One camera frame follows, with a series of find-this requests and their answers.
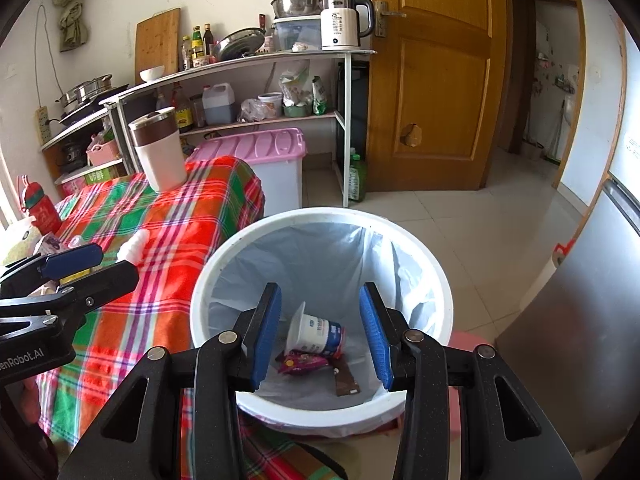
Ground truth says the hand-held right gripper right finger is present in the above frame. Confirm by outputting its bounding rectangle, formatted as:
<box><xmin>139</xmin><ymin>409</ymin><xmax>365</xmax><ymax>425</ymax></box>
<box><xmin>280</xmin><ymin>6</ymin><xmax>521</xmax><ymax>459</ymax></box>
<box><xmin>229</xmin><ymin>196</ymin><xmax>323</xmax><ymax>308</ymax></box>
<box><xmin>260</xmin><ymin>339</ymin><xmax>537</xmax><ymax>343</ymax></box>
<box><xmin>359</xmin><ymin>281</ymin><xmax>583</xmax><ymax>480</ymax></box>

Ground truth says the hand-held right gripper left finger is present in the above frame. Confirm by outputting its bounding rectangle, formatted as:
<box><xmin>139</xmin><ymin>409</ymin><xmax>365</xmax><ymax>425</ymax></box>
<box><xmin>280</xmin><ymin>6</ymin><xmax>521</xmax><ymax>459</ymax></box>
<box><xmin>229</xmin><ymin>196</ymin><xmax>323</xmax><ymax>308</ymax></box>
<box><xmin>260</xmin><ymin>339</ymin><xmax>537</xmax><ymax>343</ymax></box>
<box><xmin>60</xmin><ymin>282</ymin><xmax>283</xmax><ymax>480</ymax></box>

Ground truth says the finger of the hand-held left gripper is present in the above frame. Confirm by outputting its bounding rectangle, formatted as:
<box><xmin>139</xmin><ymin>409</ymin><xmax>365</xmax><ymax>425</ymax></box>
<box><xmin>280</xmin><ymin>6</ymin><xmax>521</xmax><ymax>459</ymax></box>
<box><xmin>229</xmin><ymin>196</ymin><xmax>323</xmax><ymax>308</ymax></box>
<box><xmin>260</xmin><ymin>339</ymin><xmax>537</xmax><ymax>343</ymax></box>
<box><xmin>0</xmin><ymin>260</ymin><xmax>140</xmax><ymax>332</ymax></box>
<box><xmin>0</xmin><ymin>243</ymin><xmax>104</xmax><ymax>291</ymax></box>

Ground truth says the white round trash bin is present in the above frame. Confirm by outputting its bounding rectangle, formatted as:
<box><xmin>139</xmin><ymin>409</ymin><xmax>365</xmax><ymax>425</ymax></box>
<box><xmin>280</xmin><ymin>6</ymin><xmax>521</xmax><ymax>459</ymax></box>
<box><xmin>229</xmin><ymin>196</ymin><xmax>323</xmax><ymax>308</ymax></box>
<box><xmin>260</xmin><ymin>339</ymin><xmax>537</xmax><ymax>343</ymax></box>
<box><xmin>190</xmin><ymin>208</ymin><xmax>455</xmax><ymax>441</ymax></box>

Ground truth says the small white plastic bottle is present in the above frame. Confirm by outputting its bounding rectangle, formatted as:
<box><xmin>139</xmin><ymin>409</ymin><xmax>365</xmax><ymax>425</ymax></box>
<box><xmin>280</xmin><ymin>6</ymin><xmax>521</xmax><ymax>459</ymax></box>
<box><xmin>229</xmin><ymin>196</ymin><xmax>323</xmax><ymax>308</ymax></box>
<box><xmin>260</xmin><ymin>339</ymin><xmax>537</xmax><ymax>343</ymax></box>
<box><xmin>119</xmin><ymin>230</ymin><xmax>151</xmax><ymax>264</ymax></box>

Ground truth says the pink snack wrapper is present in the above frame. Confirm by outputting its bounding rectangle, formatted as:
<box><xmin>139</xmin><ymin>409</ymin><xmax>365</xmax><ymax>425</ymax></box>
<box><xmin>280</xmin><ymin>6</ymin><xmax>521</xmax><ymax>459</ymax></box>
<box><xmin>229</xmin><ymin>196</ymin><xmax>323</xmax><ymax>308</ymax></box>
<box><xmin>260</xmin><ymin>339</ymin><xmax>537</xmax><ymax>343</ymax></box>
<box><xmin>275</xmin><ymin>351</ymin><xmax>331</xmax><ymax>376</ymax></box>

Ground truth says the white yogurt cup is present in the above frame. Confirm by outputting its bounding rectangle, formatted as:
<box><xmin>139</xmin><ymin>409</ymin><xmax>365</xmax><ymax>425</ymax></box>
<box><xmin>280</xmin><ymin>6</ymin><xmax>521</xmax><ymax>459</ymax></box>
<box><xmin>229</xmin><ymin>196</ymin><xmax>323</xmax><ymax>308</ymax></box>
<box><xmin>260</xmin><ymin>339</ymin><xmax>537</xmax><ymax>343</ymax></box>
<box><xmin>286</xmin><ymin>301</ymin><xmax>347</xmax><ymax>358</ymax></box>

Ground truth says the brown wrapper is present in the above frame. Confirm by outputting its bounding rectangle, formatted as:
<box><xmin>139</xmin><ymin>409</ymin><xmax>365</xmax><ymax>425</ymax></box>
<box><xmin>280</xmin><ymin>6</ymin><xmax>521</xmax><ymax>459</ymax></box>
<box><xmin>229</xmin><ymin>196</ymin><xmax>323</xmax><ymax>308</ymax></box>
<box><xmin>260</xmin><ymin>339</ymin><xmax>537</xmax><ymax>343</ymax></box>
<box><xmin>330</xmin><ymin>366</ymin><xmax>362</xmax><ymax>397</ymax></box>

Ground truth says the red reindeer bottle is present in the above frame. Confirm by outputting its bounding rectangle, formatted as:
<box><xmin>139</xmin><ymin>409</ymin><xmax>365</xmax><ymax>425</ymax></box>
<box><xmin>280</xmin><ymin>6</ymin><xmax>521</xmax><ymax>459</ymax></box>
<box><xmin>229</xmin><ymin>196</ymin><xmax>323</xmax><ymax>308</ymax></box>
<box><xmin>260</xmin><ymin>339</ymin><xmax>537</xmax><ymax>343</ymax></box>
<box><xmin>17</xmin><ymin>174</ymin><xmax>62</xmax><ymax>233</ymax></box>

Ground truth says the yellow tissue pack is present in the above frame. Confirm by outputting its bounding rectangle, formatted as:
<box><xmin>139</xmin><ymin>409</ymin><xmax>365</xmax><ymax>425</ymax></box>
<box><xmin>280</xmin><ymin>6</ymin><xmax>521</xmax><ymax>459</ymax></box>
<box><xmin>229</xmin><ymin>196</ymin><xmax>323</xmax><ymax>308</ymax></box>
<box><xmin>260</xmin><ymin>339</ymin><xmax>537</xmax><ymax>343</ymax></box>
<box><xmin>0</xmin><ymin>217</ymin><xmax>63</xmax><ymax>268</ymax></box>

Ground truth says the red green plaid tablecloth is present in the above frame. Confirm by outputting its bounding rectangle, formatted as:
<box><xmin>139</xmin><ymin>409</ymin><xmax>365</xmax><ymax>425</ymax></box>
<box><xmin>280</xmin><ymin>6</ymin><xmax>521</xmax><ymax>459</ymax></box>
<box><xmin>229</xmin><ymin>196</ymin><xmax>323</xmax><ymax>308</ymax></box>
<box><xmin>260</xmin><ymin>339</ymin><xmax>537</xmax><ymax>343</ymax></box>
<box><xmin>37</xmin><ymin>156</ymin><xmax>351</xmax><ymax>480</ymax></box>

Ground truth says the pale plastic bin liner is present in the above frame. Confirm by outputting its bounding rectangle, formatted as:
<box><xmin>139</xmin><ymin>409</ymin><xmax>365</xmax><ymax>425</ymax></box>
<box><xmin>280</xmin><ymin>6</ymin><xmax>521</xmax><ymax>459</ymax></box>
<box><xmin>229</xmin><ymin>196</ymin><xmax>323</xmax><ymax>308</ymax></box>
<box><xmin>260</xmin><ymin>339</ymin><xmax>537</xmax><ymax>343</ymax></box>
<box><xmin>209</xmin><ymin>222</ymin><xmax>436</xmax><ymax>428</ymax></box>

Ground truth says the pink plastic basket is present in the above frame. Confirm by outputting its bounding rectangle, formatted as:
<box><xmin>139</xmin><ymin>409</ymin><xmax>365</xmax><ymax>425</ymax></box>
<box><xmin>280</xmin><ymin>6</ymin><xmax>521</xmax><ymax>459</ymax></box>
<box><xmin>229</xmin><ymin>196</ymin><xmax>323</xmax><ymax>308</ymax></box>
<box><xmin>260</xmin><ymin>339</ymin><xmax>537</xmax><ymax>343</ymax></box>
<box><xmin>86</xmin><ymin>135</ymin><xmax>121</xmax><ymax>166</ymax></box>

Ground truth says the white pitcher with brown lid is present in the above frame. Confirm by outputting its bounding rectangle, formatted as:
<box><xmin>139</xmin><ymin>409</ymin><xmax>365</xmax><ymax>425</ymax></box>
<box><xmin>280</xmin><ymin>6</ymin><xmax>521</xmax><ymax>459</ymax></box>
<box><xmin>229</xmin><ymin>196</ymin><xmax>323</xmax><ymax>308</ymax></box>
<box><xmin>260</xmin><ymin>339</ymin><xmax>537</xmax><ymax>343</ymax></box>
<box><xmin>128</xmin><ymin>106</ymin><xmax>188</xmax><ymax>193</ymax></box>

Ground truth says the black induction cooker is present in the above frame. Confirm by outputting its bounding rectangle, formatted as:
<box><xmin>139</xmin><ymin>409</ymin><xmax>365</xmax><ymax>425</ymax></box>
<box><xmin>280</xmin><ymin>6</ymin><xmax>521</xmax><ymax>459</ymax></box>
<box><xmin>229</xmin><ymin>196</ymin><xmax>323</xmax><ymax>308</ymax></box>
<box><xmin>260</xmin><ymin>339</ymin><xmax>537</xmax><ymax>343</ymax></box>
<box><xmin>59</xmin><ymin>87</ymin><xmax>131</xmax><ymax>126</ymax></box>

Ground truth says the steel steamer pot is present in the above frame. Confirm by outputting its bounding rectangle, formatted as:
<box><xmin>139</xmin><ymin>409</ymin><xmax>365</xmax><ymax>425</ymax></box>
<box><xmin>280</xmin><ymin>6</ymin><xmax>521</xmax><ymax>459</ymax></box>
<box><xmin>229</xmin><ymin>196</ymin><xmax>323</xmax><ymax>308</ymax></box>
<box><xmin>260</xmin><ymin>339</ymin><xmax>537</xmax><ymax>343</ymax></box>
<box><xmin>55</xmin><ymin>74</ymin><xmax>115</xmax><ymax>108</ymax></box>

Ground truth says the yellow label oil bottle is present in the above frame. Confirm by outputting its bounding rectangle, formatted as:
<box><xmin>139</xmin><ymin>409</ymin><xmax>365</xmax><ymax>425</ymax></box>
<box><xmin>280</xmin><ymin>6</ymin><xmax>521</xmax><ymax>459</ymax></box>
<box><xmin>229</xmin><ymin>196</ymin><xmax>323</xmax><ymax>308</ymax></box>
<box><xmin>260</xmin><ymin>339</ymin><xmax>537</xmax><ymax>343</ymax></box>
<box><xmin>172</xmin><ymin>85</ymin><xmax>195</xmax><ymax>133</ymax></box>

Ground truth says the clear jug with dark liquid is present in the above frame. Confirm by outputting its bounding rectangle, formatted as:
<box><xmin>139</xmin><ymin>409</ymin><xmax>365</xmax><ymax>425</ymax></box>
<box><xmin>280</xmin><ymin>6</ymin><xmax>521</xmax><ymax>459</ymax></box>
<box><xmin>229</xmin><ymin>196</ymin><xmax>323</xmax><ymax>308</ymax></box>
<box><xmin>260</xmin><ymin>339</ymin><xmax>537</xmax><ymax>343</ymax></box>
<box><xmin>202</xmin><ymin>82</ymin><xmax>236</xmax><ymax>126</ymax></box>

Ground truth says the silver refrigerator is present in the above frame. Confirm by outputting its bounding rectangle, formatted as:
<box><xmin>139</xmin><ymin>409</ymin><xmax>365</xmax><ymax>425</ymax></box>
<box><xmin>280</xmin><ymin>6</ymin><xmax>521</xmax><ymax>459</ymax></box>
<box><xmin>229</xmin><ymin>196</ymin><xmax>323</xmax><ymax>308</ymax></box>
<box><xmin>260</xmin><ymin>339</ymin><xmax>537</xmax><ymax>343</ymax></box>
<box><xmin>492</xmin><ymin>110</ymin><xmax>640</xmax><ymax>461</ymax></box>

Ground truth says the crumpled clear plastic bag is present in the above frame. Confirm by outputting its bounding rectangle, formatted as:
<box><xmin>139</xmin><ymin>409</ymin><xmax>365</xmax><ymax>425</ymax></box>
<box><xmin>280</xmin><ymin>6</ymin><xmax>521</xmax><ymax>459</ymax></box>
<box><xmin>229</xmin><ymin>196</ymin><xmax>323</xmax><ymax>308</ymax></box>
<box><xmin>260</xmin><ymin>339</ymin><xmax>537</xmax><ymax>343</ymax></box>
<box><xmin>237</xmin><ymin>97</ymin><xmax>268</xmax><ymax>123</ymax></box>

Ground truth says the wooden cutting board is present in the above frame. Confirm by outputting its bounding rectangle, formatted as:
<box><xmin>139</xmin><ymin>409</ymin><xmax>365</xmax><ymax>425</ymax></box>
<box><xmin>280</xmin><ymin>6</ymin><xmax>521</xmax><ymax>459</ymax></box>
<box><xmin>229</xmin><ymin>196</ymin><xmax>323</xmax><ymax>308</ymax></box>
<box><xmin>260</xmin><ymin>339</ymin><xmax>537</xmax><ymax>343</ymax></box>
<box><xmin>135</xmin><ymin>7</ymin><xmax>181</xmax><ymax>86</ymax></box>

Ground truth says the wooden door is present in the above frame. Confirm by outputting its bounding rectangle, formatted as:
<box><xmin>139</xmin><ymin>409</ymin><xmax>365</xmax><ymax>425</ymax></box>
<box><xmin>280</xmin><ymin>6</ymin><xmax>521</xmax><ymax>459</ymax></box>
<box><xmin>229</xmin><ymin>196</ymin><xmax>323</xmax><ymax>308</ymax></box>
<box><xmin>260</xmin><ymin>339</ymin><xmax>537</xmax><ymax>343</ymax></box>
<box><xmin>366</xmin><ymin>0</ymin><xmax>513</xmax><ymax>192</ymax></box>

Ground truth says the green hanging cloth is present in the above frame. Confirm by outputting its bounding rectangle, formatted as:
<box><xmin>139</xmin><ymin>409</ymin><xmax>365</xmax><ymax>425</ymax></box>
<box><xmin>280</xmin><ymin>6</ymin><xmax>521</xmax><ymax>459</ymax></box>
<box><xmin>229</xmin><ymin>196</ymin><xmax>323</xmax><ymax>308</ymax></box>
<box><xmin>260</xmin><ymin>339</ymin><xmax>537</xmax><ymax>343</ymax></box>
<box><xmin>52</xmin><ymin>0</ymin><xmax>93</xmax><ymax>53</ymax></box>

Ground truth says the white shelf unit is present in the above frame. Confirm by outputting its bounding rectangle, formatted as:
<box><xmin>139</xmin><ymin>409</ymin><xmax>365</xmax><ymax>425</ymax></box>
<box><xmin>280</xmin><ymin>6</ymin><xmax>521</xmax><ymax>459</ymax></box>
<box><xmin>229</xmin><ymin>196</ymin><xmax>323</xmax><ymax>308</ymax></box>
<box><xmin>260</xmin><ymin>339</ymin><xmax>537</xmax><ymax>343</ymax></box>
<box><xmin>40</xmin><ymin>49</ymin><xmax>378</xmax><ymax>208</ymax></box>

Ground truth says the steel frying pan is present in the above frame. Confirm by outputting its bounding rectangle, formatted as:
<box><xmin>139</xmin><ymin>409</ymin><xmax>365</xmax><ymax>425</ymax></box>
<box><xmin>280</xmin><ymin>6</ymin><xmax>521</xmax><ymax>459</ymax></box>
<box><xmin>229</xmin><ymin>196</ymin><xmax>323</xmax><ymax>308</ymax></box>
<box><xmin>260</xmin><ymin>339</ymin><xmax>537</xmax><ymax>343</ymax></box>
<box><xmin>214</xmin><ymin>14</ymin><xmax>267</xmax><ymax>61</ymax></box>

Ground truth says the clear plastic food container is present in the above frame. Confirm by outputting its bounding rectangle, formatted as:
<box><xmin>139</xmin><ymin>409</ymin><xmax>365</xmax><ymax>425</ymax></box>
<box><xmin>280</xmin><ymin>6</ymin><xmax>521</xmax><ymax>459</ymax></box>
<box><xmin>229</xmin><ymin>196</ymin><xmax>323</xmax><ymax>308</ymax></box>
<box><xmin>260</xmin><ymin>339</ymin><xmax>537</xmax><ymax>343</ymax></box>
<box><xmin>272</xmin><ymin>16</ymin><xmax>323</xmax><ymax>52</ymax></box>

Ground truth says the white electric kettle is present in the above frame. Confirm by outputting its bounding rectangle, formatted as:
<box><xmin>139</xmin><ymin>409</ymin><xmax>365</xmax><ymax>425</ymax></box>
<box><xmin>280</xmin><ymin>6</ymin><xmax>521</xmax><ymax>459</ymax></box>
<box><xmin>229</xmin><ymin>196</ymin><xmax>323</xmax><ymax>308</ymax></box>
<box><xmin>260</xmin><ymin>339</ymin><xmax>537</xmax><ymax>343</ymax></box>
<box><xmin>320</xmin><ymin>0</ymin><xmax>375</xmax><ymax>51</ymax></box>

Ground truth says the steel mixing bowl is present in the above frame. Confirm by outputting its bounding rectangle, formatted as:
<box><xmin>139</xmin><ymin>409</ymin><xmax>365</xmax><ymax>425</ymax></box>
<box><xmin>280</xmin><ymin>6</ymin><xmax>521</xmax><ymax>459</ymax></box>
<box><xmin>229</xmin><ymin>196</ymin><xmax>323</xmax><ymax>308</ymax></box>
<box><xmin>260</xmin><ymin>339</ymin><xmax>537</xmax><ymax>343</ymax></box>
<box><xmin>270</xmin><ymin>0</ymin><xmax>328</xmax><ymax>19</ymax></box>

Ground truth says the metal door handle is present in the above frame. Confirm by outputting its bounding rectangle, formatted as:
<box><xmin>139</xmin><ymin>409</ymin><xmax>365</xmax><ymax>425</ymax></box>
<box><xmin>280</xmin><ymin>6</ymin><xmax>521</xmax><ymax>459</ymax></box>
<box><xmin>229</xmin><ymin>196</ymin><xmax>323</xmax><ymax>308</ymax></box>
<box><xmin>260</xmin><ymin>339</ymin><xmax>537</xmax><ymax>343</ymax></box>
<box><xmin>374</xmin><ymin>0</ymin><xmax>407</xmax><ymax>38</ymax></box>

